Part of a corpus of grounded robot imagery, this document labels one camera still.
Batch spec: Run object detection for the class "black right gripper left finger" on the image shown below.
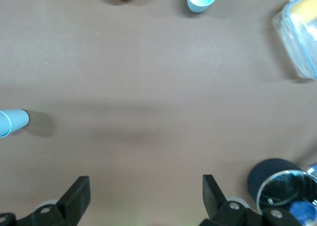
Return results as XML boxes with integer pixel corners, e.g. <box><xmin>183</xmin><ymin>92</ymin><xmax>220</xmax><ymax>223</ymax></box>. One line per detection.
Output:
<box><xmin>32</xmin><ymin>175</ymin><xmax>91</xmax><ymax>226</ymax></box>

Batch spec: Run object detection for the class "dark blue pot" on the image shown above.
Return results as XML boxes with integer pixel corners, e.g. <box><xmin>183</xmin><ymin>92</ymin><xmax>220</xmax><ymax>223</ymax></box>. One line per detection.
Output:
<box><xmin>247</xmin><ymin>158</ymin><xmax>317</xmax><ymax>226</ymax></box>

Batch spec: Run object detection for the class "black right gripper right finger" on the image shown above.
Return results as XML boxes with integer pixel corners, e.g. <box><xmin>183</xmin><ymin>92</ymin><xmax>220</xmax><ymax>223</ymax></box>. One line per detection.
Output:
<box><xmin>202</xmin><ymin>174</ymin><xmax>264</xmax><ymax>226</ymax></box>

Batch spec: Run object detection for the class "blue cup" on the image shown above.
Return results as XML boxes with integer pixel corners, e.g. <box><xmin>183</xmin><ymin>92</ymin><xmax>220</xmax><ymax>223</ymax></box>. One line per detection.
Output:
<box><xmin>0</xmin><ymin>109</ymin><xmax>30</xmax><ymax>139</ymax></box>
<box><xmin>185</xmin><ymin>0</ymin><xmax>221</xmax><ymax>14</ymax></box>

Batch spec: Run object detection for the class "glass pot lid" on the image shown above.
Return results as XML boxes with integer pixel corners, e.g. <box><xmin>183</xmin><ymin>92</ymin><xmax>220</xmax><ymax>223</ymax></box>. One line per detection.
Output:
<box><xmin>256</xmin><ymin>169</ymin><xmax>317</xmax><ymax>226</ymax></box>

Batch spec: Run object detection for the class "clear plastic container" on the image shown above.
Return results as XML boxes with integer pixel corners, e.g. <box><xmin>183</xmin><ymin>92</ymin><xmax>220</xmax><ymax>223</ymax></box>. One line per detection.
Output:
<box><xmin>272</xmin><ymin>0</ymin><xmax>317</xmax><ymax>82</ymax></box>

